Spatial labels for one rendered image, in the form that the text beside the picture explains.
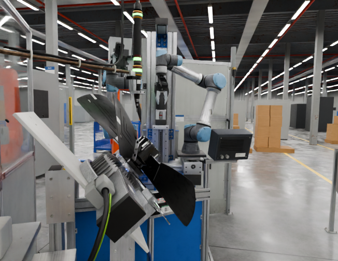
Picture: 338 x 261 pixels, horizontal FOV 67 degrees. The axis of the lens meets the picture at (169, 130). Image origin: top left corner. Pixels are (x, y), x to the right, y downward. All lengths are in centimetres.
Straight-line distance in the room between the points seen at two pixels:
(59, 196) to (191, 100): 240
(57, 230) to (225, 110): 269
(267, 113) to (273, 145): 110
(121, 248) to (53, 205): 32
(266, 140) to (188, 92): 647
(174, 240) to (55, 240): 90
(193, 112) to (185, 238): 176
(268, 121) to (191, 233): 775
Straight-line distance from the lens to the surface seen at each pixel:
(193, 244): 190
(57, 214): 109
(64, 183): 105
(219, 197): 356
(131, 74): 117
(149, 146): 107
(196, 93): 323
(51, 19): 842
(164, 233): 180
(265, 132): 935
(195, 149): 203
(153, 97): 219
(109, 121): 114
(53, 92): 595
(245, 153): 183
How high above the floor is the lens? 138
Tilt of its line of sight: 5 degrees down
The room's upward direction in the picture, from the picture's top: 1 degrees clockwise
